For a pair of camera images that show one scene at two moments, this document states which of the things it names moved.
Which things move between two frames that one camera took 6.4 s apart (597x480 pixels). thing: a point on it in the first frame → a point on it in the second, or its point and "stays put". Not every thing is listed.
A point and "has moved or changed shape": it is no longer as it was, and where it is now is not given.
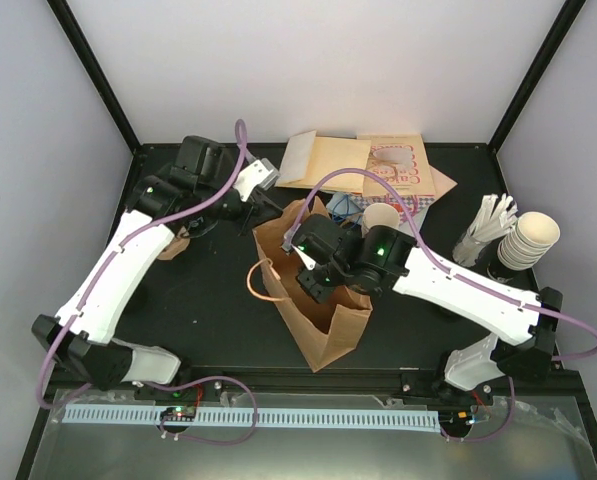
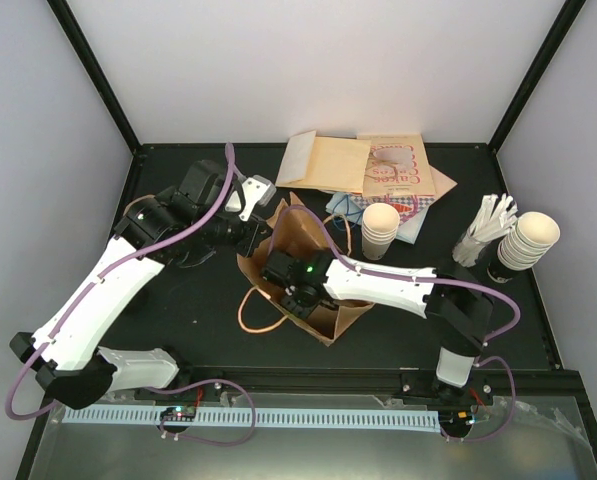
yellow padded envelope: [309, 157] stays put
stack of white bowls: [528, 241] stays put
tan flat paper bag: [443, 183] stays put
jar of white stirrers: [494, 219] stays put
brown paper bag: [322, 330] has moved or changed shape
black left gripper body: [252, 210] → [247, 243]
